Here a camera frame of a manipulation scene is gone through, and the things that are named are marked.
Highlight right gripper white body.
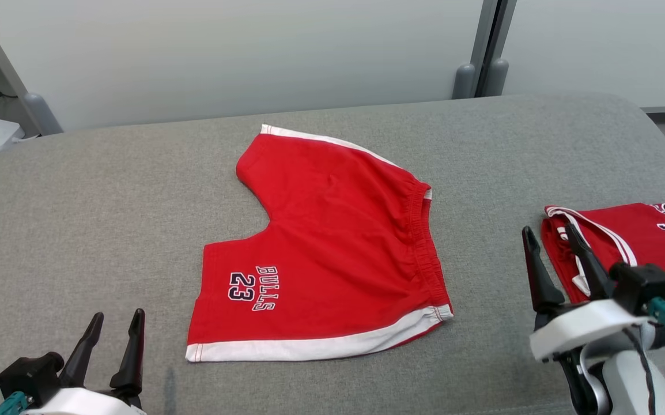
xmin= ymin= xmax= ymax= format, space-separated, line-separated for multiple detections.
xmin=530 ymin=299 xmax=654 ymax=363

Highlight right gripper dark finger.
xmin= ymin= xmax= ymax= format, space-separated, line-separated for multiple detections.
xmin=522 ymin=226 xmax=566 ymax=315
xmin=564 ymin=222 xmax=615 ymax=301

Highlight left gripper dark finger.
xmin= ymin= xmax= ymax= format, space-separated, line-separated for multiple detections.
xmin=59 ymin=312 xmax=104 ymax=388
xmin=109 ymin=308 xmax=146 ymax=398

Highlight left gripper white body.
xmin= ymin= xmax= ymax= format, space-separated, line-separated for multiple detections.
xmin=21 ymin=385 xmax=148 ymax=415

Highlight red Bulls jersey top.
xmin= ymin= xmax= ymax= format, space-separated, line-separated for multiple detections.
xmin=542 ymin=202 xmax=665 ymax=312

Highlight red Bulls shorts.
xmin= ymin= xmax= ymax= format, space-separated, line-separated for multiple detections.
xmin=186 ymin=124 xmax=454 ymax=364

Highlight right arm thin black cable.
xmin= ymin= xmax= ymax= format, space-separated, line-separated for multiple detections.
xmin=622 ymin=327 xmax=656 ymax=415

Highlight grey double partition post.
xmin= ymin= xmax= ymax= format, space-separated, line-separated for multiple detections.
xmin=452 ymin=0 xmax=519 ymax=100

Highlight grey single partition post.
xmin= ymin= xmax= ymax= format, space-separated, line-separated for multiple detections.
xmin=0 ymin=0 xmax=63 ymax=136

